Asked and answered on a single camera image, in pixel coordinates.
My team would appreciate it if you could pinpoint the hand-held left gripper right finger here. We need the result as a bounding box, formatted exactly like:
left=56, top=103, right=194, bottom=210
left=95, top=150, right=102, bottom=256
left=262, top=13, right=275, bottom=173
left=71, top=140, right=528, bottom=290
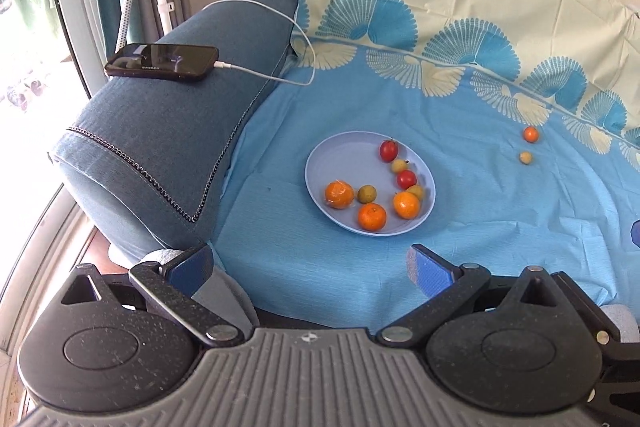
left=375, top=243, right=623, bottom=350

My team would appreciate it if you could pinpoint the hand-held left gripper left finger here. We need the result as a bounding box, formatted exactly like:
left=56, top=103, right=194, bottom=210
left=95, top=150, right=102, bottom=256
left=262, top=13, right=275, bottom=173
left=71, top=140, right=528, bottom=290
left=59, top=243, right=247, bottom=349

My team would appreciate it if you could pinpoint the light blue plate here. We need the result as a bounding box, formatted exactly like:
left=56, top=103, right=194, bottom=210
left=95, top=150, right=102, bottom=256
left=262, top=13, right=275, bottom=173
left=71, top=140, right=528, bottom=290
left=305, top=131, right=437, bottom=238

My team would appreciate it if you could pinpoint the blue fan-print bedsheet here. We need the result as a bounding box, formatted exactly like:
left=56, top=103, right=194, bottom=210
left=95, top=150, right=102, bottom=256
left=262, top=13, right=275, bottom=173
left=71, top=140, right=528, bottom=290
left=210, top=0, right=640, bottom=333

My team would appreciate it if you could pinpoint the blue denim sofa armrest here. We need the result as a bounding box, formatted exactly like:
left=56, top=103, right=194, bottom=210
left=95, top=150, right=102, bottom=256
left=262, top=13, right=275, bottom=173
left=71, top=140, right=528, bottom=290
left=47, top=0, right=301, bottom=268

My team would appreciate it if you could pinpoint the black smartphone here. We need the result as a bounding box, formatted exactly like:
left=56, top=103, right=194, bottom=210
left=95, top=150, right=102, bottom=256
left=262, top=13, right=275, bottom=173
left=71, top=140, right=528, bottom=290
left=104, top=43, right=220, bottom=82

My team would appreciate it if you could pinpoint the white charging cable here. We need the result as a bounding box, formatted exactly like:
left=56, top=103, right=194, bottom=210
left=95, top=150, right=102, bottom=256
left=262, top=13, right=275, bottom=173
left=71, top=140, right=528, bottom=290
left=202, top=0, right=317, bottom=88

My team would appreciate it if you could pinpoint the grey door frame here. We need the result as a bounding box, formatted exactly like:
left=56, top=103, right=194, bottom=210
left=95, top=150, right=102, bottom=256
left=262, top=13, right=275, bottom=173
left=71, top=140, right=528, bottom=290
left=42, top=0, right=108, bottom=98

